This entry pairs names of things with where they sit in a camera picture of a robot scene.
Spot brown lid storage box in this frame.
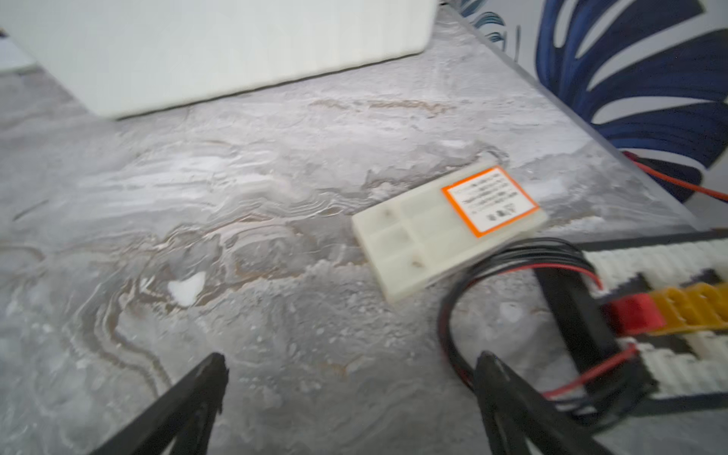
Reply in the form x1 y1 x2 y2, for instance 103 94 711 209
1 1 439 119

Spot small beige card box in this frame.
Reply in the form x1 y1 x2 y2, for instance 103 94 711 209
352 161 548 304

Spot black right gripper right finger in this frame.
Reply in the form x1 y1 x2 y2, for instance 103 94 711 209
474 351 610 455

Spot black board with connectors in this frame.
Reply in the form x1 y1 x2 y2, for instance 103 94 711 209
536 231 727 415

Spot red black wire loop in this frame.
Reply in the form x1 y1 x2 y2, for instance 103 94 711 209
436 150 728 428

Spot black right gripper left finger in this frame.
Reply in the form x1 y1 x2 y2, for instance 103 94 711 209
93 353 229 454

